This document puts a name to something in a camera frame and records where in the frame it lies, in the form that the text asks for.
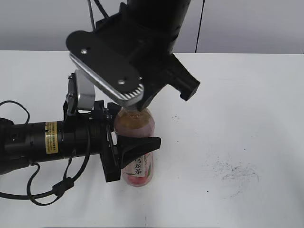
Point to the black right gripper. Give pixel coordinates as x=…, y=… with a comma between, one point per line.
x=145, y=33

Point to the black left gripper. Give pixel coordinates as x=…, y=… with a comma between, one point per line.
x=90, y=133

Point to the pink oolong tea bottle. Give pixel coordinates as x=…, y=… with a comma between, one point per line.
x=136, y=124

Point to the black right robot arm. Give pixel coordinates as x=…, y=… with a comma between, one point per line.
x=144, y=33

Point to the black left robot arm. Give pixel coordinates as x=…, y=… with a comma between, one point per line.
x=21, y=144

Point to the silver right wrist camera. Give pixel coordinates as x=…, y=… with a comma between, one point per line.
x=105, y=68

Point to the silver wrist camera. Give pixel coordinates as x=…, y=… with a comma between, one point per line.
x=105, y=68
x=80, y=94

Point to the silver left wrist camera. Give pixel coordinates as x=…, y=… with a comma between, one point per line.
x=80, y=94

